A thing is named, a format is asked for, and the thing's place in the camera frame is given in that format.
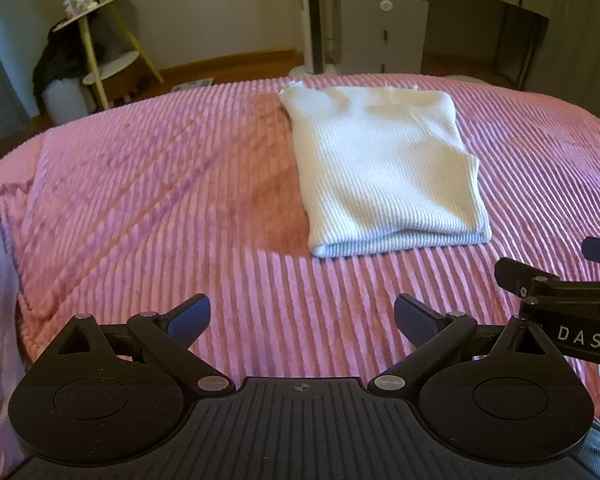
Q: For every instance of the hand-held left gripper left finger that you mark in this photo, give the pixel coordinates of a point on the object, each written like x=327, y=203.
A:
x=190, y=320

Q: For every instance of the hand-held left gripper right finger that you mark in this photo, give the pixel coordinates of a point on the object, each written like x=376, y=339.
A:
x=417, y=322

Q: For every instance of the white ribbed sweater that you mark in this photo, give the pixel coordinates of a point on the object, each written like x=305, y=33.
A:
x=385, y=170

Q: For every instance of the pink ribbed blanket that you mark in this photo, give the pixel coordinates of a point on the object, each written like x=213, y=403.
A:
x=155, y=200

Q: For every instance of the grey curtain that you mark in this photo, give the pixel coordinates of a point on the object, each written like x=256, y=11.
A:
x=580, y=35

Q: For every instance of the grey bathroom scale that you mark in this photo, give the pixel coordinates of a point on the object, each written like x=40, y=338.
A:
x=194, y=84

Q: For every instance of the white waste bin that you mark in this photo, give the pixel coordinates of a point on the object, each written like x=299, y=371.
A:
x=67, y=102

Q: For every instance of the round white side table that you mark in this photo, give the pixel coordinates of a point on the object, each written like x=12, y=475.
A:
x=92, y=57

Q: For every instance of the grey bedside cabinet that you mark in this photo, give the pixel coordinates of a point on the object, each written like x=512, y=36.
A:
x=380, y=25

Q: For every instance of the dark cloth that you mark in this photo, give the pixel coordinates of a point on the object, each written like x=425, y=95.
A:
x=55, y=60

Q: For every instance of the dark door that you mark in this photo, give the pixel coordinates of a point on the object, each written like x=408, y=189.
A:
x=0, y=85

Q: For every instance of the white tower fan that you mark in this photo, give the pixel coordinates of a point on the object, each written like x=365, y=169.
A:
x=307, y=10

